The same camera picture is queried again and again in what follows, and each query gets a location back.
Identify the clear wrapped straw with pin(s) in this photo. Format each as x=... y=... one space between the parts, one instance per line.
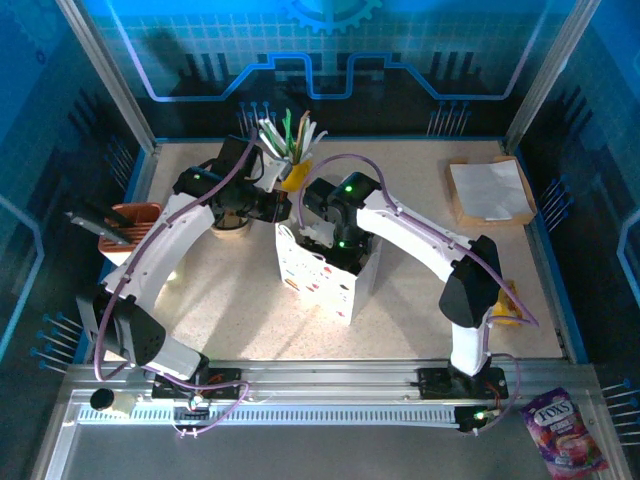
x=310 y=135
x=319 y=140

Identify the green wrapped straw folded tip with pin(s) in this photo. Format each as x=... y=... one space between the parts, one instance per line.
x=288 y=127

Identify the white printed paper bag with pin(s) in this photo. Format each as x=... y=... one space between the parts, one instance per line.
x=320 y=285

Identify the purple Fox's candy bag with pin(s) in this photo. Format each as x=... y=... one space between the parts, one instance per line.
x=560 y=435

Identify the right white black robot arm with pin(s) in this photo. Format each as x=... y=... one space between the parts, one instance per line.
x=415 y=225

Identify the stack of pulp cup carriers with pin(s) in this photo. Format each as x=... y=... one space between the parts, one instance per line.
x=232 y=231

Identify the small black box with LED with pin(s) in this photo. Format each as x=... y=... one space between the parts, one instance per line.
x=472 y=420

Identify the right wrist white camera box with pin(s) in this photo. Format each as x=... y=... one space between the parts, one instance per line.
x=317 y=232

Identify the white plastic block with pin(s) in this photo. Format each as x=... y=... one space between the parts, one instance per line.
x=124 y=404

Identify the brown paper wrapped straw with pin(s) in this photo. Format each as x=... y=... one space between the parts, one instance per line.
x=303 y=132

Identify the yellow snack packet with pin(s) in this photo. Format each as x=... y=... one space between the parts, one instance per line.
x=510 y=312

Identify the small circuit board with LED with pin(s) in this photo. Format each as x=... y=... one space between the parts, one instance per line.
x=197 y=404

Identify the aluminium frame post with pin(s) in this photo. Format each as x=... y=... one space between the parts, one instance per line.
x=549 y=75
x=111 y=75

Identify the orange and cream knife block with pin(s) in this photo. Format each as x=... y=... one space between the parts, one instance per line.
x=132 y=215

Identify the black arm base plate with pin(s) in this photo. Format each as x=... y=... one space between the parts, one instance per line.
x=432 y=382
x=225 y=382

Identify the black round knob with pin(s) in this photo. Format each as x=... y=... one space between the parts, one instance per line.
x=101 y=400

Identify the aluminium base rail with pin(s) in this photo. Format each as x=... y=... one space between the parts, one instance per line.
x=325 y=382

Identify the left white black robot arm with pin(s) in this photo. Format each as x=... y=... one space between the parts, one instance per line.
x=165 y=240

